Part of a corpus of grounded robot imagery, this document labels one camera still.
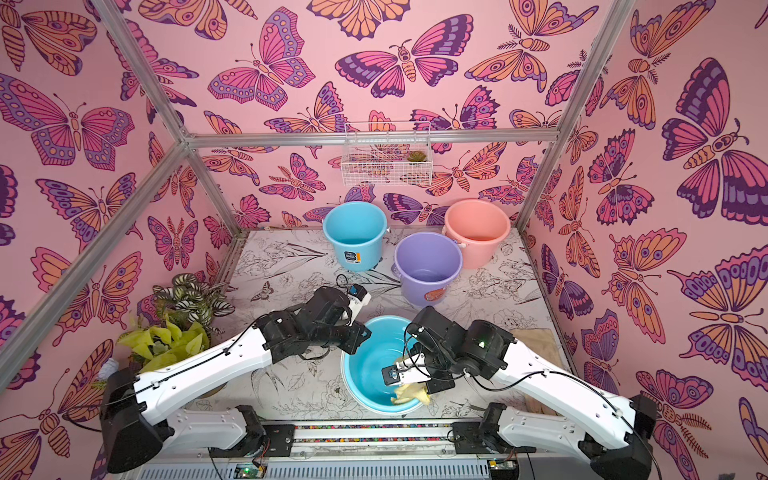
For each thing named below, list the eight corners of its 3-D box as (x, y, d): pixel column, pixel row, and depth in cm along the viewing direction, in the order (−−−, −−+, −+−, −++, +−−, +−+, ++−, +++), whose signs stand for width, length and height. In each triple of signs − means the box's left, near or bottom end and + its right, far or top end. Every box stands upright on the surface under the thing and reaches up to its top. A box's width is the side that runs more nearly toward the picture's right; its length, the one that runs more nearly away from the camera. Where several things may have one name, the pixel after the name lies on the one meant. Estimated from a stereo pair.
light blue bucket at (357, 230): (327, 278, 108) (317, 245, 94) (334, 236, 121) (326, 201, 107) (387, 278, 108) (386, 244, 94) (388, 236, 121) (387, 201, 107)
